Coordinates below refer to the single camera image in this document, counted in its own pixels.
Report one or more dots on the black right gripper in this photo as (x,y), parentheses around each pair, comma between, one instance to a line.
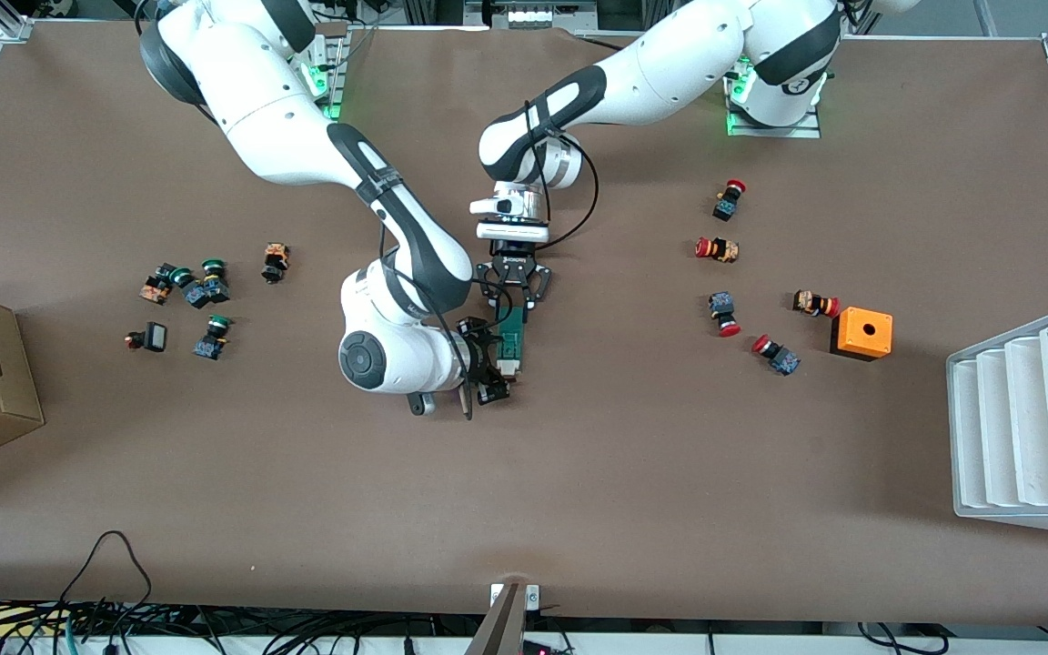
(478,350)

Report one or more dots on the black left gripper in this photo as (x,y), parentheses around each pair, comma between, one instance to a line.
(513,265)

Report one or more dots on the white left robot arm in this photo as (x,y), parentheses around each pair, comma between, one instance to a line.
(670,73)

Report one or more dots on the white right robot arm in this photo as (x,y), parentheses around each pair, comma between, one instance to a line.
(287,118)

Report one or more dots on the brown table cover sheet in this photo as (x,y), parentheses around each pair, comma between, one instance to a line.
(524,509)

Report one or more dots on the red mushroom button blue block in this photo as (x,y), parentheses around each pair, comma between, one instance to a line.
(723,309)
(779,357)
(728,202)

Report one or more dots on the red mushroom button orange block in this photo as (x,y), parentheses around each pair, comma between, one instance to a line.
(813,303)
(720,249)

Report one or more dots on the green button blue block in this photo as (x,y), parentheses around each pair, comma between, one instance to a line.
(211,341)
(192,291)
(216,284)

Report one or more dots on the black device with red light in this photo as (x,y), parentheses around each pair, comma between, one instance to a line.
(538,649)

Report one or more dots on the white slotted tray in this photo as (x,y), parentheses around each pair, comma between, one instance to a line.
(1024,418)

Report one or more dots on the yellow tag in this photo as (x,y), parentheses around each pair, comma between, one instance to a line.
(24,620)

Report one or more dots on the aluminium camera mount post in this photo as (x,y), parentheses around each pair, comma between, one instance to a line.
(501,628)

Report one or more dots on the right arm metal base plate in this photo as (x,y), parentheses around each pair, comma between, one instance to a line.
(337,82)

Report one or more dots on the silver frame with white light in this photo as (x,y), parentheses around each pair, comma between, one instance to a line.
(533,15)

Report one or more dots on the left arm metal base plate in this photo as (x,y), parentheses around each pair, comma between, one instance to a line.
(760,132)

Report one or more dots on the black square switch red tip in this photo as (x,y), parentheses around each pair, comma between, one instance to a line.
(156,337)

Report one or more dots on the orange button enclosure box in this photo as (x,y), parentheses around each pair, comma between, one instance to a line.
(862,332)

